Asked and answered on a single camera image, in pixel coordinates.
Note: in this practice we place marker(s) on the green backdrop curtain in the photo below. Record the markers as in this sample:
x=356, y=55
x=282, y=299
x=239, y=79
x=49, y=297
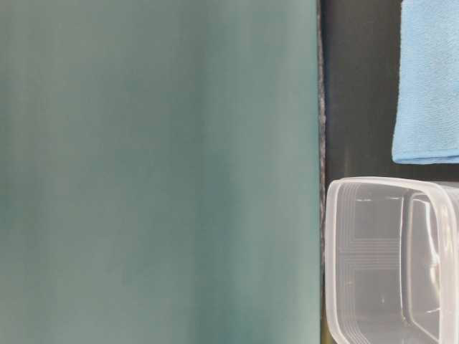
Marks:
x=159, y=172

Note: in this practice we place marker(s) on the blue folded towel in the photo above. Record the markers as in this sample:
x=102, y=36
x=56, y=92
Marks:
x=426, y=128

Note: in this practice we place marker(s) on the clear plastic container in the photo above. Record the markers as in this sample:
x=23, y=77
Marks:
x=391, y=260

